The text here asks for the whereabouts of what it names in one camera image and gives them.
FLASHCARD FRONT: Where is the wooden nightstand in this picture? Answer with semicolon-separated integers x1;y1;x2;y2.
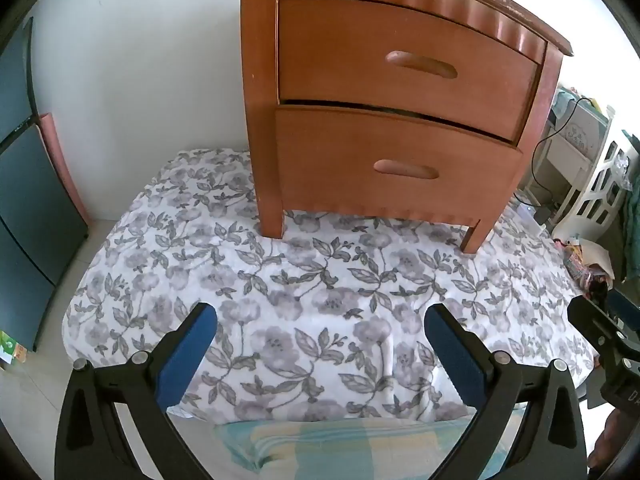
230;0;574;255

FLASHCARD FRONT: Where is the black power cable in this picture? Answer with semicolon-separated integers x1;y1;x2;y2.
530;97;601;196

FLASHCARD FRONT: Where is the person's right hand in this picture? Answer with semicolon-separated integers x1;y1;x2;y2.
587;406;632;471

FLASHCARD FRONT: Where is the green printed packet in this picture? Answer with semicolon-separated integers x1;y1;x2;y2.
0;330;28;372

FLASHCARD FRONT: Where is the white lattice plastic rack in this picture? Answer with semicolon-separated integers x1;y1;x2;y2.
552;105;632;241

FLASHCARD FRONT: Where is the pile of colourful packets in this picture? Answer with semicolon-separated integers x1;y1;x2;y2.
562;237;613;293

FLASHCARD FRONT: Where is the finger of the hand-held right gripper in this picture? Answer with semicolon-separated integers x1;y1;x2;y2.
567;296;640;361
606;289;640;312

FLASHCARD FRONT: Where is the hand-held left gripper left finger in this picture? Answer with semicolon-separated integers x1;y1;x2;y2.
54;302;218;480

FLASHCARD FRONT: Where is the beige paper sheet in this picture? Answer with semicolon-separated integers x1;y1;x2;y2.
575;240;617;279

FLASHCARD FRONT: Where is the dark green hanging cloth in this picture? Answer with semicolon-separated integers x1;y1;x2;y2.
620;192;640;281

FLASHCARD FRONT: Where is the teal cloth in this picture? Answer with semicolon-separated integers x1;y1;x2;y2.
554;87;585;122

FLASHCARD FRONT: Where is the pastel checked cloth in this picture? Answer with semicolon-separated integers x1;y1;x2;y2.
214;417;476;480

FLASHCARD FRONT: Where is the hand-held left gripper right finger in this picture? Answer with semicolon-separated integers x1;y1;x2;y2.
424;302;587;480

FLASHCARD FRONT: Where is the dark teal cabinet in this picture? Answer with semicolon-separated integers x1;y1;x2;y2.
0;16;91;353

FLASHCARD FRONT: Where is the pink wooden board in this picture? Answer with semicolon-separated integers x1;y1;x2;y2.
39;114;92;226

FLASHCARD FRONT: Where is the grey floral blanket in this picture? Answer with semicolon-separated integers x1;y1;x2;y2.
62;147;601;423

